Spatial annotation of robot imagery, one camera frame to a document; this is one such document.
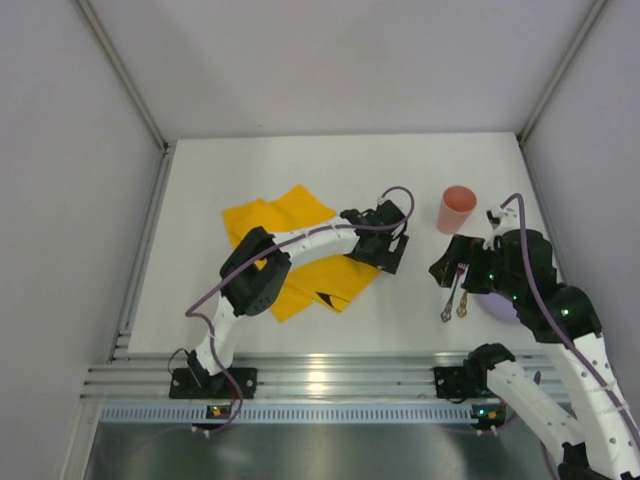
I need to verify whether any purple metal fork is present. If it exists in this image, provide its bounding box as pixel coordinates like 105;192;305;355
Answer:
440;264;468;323

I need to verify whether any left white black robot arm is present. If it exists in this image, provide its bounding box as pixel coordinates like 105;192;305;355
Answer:
185;200;411;389

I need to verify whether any pink plastic cup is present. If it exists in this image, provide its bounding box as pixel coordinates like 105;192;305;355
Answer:
436;185;477;234

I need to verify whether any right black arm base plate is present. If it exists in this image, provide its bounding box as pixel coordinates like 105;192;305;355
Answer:
433;366;481;404

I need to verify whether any aluminium mounting rail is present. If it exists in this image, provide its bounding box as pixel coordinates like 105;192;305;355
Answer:
79;352;624;401

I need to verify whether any slotted grey cable duct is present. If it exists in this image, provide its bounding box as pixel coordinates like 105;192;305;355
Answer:
100;402;504;425

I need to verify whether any aluminium frame post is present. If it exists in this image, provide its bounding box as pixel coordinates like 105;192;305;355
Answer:
73;0;169;152
516;0;612;148

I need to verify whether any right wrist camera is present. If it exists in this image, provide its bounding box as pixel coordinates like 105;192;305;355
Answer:
486;206;520;236

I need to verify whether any aluminium frame post right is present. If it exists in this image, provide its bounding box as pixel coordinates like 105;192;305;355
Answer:
516;0;612;148

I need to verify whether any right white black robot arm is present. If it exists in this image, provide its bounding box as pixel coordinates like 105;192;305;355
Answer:
429;230;639;479

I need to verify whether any yellow printed cloth placemat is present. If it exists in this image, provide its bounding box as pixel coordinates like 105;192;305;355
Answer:
222;185;379;323

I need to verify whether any aluminium frame post left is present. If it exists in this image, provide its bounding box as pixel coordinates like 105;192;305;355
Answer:
73;0;169;152

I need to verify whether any gold metal spoon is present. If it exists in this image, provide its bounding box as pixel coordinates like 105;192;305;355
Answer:
456;292;468;318

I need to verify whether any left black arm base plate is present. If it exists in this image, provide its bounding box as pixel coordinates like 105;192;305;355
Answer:
168;367;258;400

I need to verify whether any lilac plastic plate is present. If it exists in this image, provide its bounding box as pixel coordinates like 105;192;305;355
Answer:
477;294;519;325

